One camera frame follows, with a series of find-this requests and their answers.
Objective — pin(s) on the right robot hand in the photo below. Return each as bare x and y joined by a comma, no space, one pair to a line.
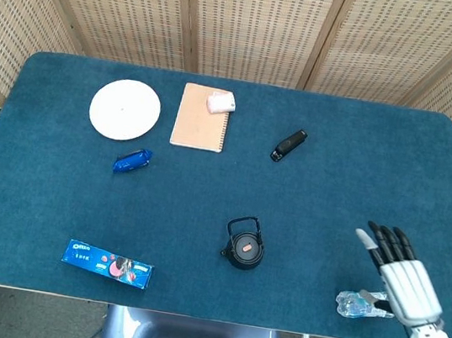
408,285

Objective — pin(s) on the small black kettle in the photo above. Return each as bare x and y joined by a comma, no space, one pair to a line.
244,252

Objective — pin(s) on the clear water bottle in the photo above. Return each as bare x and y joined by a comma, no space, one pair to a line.
352,302

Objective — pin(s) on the black stapler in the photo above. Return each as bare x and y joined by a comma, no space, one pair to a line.
288,145

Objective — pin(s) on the teal table cloth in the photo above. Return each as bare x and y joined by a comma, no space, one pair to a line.
223,185

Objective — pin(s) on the pink tissue pack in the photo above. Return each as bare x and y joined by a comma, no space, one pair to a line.
221,102

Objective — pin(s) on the brown spiral notebook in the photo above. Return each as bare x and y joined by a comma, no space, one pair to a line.
198,124

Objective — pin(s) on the blue Oreo box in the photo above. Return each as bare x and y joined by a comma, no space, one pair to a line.
105,263

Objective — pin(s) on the blue snack packet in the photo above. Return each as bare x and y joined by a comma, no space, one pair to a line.
131,161

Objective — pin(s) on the woven folding screen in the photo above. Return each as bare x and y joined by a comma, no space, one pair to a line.
256,20

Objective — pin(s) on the white round plate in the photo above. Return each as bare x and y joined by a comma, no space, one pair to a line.
125,110

